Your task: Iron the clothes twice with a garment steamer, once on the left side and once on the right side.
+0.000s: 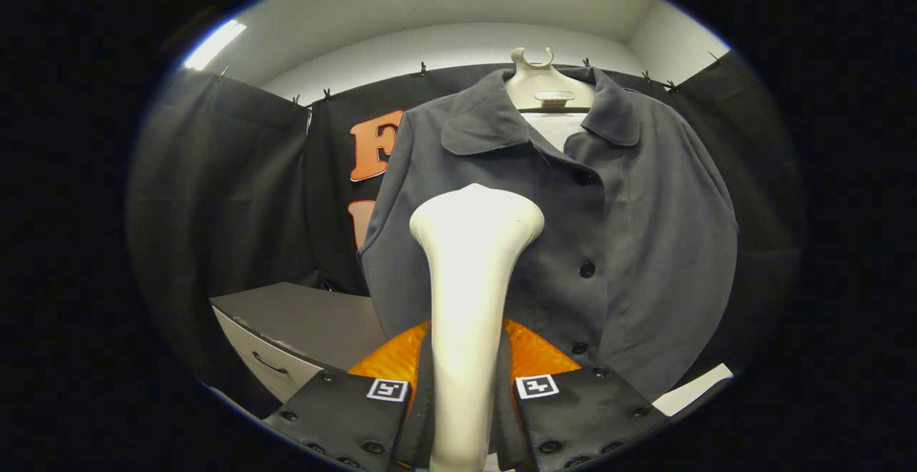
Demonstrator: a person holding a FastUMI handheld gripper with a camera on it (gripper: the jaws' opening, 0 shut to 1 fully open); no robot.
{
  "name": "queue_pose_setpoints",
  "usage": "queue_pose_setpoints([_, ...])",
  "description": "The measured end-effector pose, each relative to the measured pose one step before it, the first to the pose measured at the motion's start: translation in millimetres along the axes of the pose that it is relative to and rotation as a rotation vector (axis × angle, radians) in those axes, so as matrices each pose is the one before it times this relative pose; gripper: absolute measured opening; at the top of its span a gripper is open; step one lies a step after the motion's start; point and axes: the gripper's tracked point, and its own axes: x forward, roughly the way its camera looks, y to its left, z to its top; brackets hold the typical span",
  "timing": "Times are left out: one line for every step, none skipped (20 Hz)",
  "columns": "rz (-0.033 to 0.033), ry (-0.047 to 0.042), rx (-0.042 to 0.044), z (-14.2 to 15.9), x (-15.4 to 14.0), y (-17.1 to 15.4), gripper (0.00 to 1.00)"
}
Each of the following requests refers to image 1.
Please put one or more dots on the grey button shirt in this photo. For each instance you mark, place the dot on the grey button shirt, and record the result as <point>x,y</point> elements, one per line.
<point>645,243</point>

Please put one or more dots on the white clothes hanger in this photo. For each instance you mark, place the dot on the white clothes hanger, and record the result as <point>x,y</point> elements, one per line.
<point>548,82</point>

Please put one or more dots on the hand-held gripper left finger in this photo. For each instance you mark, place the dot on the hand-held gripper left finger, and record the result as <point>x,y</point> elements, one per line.
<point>421,415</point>

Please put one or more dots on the ceiling light strip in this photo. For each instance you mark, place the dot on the ceiling light strip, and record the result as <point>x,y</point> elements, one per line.
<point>215,44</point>

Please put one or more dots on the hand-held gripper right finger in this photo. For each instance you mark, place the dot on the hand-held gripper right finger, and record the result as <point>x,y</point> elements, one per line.
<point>505,422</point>

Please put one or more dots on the grey drawer cabinet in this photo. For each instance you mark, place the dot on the grey drawer cabinet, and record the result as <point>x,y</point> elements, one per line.
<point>301,314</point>

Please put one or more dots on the row of black cloth clips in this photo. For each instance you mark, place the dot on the row of black cloth clips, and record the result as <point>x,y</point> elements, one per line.
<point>423,69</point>

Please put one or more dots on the white flat box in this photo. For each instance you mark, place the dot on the white flat box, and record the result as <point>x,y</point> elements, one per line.
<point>691,389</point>

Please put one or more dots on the white garment steamer head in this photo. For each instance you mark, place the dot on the white garment steamer head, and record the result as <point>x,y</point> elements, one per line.
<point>466,278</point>

